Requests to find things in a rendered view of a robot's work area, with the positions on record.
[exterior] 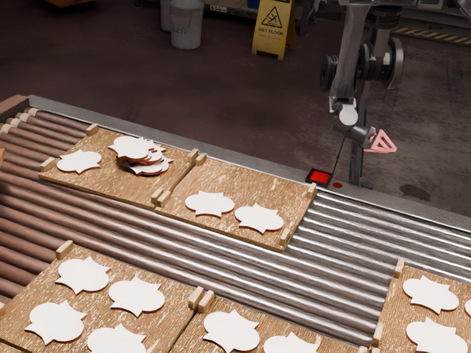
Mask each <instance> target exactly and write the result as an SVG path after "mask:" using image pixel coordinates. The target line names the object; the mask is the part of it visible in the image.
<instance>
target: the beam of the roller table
mask: <svg viewBox="0 0 471 353"><path fill-rule="evenodd" d="M28 98H29V107H30V108H35V109H40V110H41V111H43V112H46V113H51V114H53V115H56V116H61V117H63V118H68V119H71V120H75V121H78V122H80V123H85V124H88V125H92V124H93V123H98V127H99V128H102V129H105V130H109V131H112V132H116V133H119V134H124V135H126V136H129V137H134V138H138V139H139V138H142V137H143V140H145V139H147V141H151V140H152V141H153V143H157V144H161V145H164V146H169V147H173V148H178V149H181V150H183V151H188V152H192V150H193V149H194V148H196V149H198V154H199V155H200V154H201V153H202V152H204V153H206V154H207V158H210V159H213V160H218V161H220V162H225V163H228V164H231V165H235V166H238V167H242V168H245V169H250V170H253V171H255V172H260V173H263V174H267V175H271V176H273V177H277V178H281V179H285V180H288V181H293V182H295V183H298V184H303V185H305V186H310V185H311V184H308V183H306V182H305V180H306V177H307V176H308V174H309V172H306V171H303V170H300V169H296V168H293V167H288V166H286V165H281V164H278V163H275V162H271V161H268V160H264V159H261V158H256V157H253V156H250V155H246V154H243V153H239V152H235V151H231V150H228V149H225V148H221V147H218V146H213V145H211V144H206V143H203V142H201V141H196V140H193V139H189V138H186V137H181V136H179V135H175V134H171V133H168V132H164V131H161V130H156V129H153V128H150V127H146V126H143V125H139V124H136V123H131V122H128V121H126V120H121V119H118V118H114V117H111V116H106V115H104V114H100V113H96V112H93V111H89V110H86V109H82V108H78V107H76V106H71V105H68V104H64V103H61V102H56V101H53V100H51V99H46V98H43V97H39V96H36V95H30V96H28ZM333 183H340V184H341V185H342V187H341V188H335V187H334V186H333ZM316 188H317V189H318V191H320V192H323V193H328V194H330V195H335V196H337V197H340V198H345V199H347V200H352V201H355V202H359V203H362V204H365V205H369V206H372V207H376V208H379V209H383V210H386V211H389V212H393V213H396V214H400V215H403V216H408V217H410V218H413V219H418V220H420V221H424V222H428V223H431V224H435V225H437V226H441V227H445V228H449V229H452V230H456V231H459V232H462V233H466V234H468V235H471V218H470V217H468V216H463V215H460V214H456V213H453V212H448V211H446V210H443V209H438V208H435V207H431V206H428V205H424V204H421V203H417V202H413V201H410V200H406V199H403V198H399V197H395V196H393V195H388V194H385V193H381V192H378V191H373V190H371V189H368V188H363V187H361V186H356V185H353V184H349V183H346V182H343V181H338V180H336V179H332V180H331V181H330V183H329V185H328V187H327V188H323V187H320V186H316Z"/></svg>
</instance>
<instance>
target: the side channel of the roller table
mask: <svg viewBox="0 0 471 353"><path fill-rule="evenodd" d="M27 107H29V98H28V97H24V96H22V95H14V96H12V97H10V98H9V99H7V100H5V101H3V102H2V103H0V123H3V124H6V120H7V119H8V118H15V115H16V113H18V112H20V113H23V111H24V110H25V108H27Z"/></svg>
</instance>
